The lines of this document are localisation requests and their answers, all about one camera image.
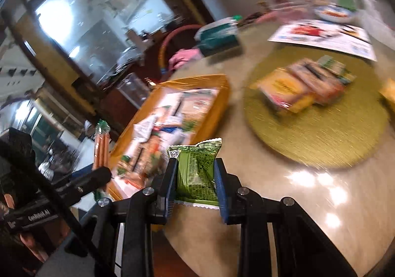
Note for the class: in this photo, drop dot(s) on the red yellow hoop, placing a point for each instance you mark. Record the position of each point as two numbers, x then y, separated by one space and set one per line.
172 36

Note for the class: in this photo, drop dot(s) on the white cracker packet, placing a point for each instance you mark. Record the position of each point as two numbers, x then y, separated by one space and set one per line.
197 104

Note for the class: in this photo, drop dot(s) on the dark green bag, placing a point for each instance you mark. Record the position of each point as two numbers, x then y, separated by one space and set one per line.
216 33

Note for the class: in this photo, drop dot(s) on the gold cardboard box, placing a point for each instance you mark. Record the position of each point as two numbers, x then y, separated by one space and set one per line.
213 101

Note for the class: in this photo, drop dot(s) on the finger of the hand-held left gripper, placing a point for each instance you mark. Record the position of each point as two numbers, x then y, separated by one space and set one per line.
89 179

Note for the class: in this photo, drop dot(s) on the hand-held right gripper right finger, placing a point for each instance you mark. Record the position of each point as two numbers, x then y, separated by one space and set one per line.
223 196

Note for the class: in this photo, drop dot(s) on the green white snack packet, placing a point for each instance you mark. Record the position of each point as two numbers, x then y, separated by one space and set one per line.
338 68

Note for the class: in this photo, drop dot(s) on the clear glass cup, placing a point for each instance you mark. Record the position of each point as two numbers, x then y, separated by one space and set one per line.
134 90

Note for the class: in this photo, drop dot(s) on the person's left hand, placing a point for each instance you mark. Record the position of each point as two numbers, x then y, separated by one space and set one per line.
34 246

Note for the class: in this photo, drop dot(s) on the clear plastic container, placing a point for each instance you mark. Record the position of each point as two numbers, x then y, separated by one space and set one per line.
290 11

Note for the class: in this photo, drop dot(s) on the yellow snack packet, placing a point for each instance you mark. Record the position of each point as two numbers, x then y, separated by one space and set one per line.
284 88

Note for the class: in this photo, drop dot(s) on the printed flyer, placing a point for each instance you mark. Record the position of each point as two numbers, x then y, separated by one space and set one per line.
324 39

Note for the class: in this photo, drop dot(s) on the green pea snack packet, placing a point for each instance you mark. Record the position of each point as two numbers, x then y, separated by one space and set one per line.
194 178

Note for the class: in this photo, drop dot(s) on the blue white bowl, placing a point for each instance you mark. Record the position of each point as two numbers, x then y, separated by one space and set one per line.
334 13

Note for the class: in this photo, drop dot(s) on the gold round placemat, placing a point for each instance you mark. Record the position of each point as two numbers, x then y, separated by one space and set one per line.
324 135

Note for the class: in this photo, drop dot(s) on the silver foil snack packet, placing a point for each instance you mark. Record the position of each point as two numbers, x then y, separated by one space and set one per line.
143 128

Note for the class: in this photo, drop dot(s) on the orange stick snack packet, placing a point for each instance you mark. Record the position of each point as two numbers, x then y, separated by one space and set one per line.
100 147

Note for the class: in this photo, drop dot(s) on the pink cloth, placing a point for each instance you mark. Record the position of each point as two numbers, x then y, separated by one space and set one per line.
185 56

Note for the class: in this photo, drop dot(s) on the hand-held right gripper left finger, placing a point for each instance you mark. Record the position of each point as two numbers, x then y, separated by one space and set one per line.
169 193

